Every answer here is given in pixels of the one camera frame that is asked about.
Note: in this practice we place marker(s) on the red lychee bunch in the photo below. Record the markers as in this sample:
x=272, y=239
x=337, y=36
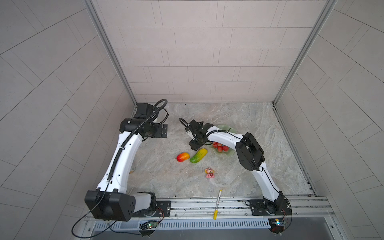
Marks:
x=220, y=148

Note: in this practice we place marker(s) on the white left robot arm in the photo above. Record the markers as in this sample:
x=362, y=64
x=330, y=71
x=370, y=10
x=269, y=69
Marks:
x=110, y=201

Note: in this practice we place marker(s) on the pink pig toy figure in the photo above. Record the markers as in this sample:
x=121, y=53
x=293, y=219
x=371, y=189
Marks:
x=210, y=173

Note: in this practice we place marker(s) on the red yellow fake mango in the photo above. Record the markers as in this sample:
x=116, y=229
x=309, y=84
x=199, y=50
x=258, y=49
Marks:
x=183, y=157

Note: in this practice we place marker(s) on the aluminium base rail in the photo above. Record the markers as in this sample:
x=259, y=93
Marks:
x=231, y=208

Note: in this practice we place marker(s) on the aluminium corner post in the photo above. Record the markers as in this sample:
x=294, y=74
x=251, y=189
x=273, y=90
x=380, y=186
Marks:
x=108, y=46
x=321, y=20

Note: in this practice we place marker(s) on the aluminium corner post right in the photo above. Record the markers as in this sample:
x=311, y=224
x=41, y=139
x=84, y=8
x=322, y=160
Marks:
x=321, y=20

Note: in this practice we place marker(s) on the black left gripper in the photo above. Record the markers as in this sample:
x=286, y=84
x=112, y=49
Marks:
x=158, y=133

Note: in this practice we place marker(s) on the pale green fruit bowl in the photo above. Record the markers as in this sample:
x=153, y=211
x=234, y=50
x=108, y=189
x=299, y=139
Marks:
x=224, y=135

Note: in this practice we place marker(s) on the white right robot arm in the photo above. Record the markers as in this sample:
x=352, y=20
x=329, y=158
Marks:
x=250, y=155

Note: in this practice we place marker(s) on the green yellow fake papaya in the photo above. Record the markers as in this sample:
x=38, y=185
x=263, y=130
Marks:
x=200, y=154

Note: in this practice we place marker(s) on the right controller circuit board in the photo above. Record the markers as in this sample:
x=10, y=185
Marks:
x=277, y=226

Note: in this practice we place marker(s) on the left controller circuit board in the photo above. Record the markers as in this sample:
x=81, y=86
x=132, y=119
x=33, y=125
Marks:
x=150, y=225

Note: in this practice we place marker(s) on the controller circuit board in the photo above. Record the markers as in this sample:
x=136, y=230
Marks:
x=150, y=225
x=277, y=226

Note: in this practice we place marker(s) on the yellow white pen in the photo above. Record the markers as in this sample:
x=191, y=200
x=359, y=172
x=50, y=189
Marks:
x=217, y=206

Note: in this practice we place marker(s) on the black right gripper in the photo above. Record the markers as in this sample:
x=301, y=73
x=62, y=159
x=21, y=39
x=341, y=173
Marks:
x=193, y=146

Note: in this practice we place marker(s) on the aluminium corner post left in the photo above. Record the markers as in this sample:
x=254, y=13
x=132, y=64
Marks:
x=108, y=46

